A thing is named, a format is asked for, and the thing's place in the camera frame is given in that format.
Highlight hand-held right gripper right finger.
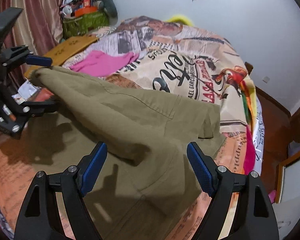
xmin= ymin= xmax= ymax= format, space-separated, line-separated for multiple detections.
xmin=186 ymin=142 xmax=280 ymax=240

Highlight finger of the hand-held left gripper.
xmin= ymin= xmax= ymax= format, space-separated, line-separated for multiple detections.
xmin=22 ymin=99 xmax=60 ymax=118
xmin=0 ymin=45 xmax=53 ymax=68

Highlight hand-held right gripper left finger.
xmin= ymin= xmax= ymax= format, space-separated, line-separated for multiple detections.
xmin=14 ymin=141 xmax=108 ymax=240

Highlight olive green pants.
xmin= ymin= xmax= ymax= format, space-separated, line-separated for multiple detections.
xmin=24 ymin=66 xmax=227 ymax=240

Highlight crumpled white cloth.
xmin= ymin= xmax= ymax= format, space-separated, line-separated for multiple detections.
xmin=17 ymin=80 xmax=40 ymax=103

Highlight wooden lap tray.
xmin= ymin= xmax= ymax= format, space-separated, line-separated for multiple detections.
xmin=24 ymin=35 xmax=99 ymax=78

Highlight striped curtain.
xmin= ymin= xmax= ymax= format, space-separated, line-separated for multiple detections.
xmin=0 ymin=0 xmax=73 ymax=85

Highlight magenta blanket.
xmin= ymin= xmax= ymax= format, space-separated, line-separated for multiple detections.
xmin=242 ymin=124 xmax=257 ymax=175

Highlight green storage box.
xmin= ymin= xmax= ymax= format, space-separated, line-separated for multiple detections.
xmin=62 ymin=12 xmax=109 ymax=39

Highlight pink cloth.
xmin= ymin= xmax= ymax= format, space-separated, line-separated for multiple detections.
xmin=70 ymin=50 xmax=140 ymax=78

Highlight white printed bedsheet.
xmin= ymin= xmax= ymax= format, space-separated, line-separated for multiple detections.
xmin=252 ymin=97 xmax=265 ymax=170

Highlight orange box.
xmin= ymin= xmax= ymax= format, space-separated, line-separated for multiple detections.
xmin=74 ymin=6 xmax=98 ymax=18

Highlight grey plush pillow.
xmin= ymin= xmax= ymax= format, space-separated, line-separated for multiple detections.
xmin=81 ymin=0 xmax=118 ymax=19

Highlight wooden framed panel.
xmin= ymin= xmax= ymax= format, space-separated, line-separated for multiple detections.
xmin=275 ymin=150 xmax=300 ymax=204

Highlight printed blanket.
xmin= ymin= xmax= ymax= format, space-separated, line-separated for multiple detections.
xmin=0 ymin=16 xmax=257 ymax=240

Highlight yellow foam tube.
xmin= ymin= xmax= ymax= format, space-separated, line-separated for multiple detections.
xmin=168 ymin=15 xmax=193 ymax=26

